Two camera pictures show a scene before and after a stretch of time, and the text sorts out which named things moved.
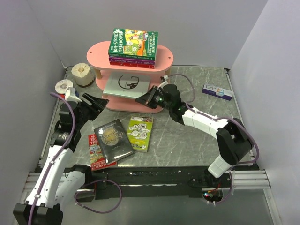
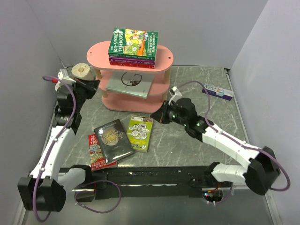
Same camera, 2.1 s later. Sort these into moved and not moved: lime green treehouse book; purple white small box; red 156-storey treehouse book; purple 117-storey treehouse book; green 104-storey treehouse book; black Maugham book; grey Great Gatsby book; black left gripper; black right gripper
Moved: black right gripper; black left gripper; grey Great Gatsby book
Not moved: purple white small box; lime green treehouse book; purple 117-storey treehouse book; black Maugham book; red 156-storey treehouse book; green 104-storey treehouse book
